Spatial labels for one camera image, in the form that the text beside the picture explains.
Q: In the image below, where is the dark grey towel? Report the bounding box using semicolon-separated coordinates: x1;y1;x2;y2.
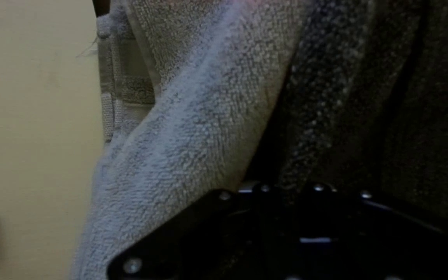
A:
71;0;448;280

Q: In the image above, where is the grey tufted sofa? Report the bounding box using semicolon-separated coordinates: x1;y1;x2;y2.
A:
97;0;156;144

